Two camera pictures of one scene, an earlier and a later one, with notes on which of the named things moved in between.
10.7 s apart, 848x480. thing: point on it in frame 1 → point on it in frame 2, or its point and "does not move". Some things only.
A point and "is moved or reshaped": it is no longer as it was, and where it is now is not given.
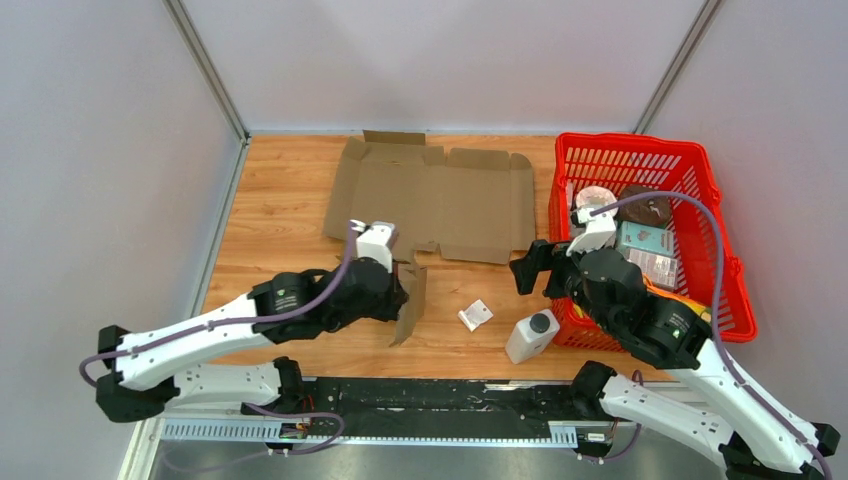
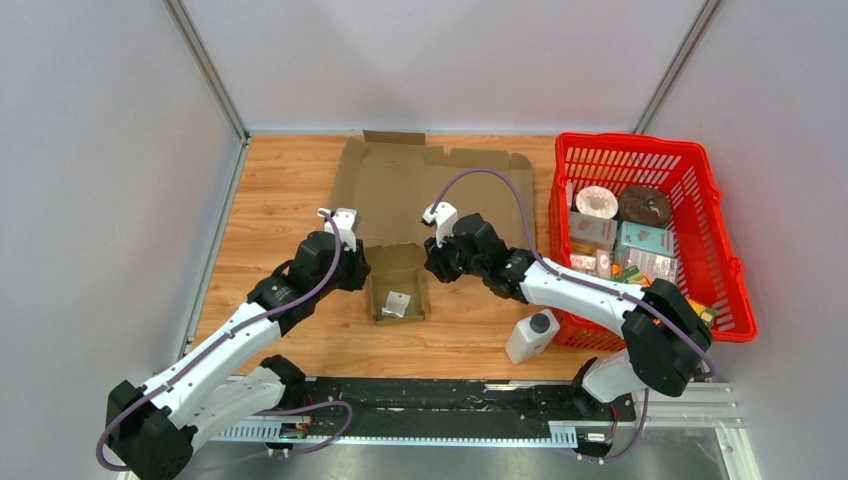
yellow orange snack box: x=703 y=312 does not move
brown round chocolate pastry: x=653 y=211 does not move
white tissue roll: x=592 y=197 does not move
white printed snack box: x=661 y=270 does not move
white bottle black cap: x=531 y=336 does not move
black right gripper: x=543 y=256 → x=435 y=263
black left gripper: x=395 y=297 → x=359 y=272
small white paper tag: x=475 y=314 is moved or reshaped
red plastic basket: x=682 y=165 does not move
